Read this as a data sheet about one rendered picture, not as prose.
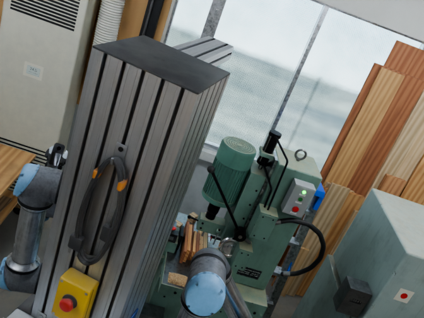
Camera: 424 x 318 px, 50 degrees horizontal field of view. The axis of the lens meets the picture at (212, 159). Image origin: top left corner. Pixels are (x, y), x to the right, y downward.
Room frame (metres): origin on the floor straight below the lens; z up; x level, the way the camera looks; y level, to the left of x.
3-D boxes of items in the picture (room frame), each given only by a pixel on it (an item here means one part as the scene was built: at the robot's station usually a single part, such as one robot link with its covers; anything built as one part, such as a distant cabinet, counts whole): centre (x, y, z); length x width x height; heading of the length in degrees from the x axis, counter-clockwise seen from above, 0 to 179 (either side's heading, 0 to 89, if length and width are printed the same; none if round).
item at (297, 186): (1.88, -0.44, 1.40); 0.10 x 0.06 x 0.16; 99
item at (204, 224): (1.97, -0.12, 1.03); 0.14 x 0.07 x 0.09; 99
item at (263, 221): (1.85, -0.33, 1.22); 0.09 x 0.08 x 0.15; 99
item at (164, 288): (1.88, 0.00, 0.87); 0.61 x 0.30 x 0.06; 9
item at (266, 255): (2.01, -0.39, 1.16); 0.22 x 0.22 x 0.72; 9
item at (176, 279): (1.64, -0.06, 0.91); 0.10 x 0.07 x 0.02; 99
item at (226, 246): (1.86, -0.25, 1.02); 0.12 x 0.03 x 0.12; 99
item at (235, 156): (1.97, -0.10, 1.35); 0.18 x 0.18 x 0.31
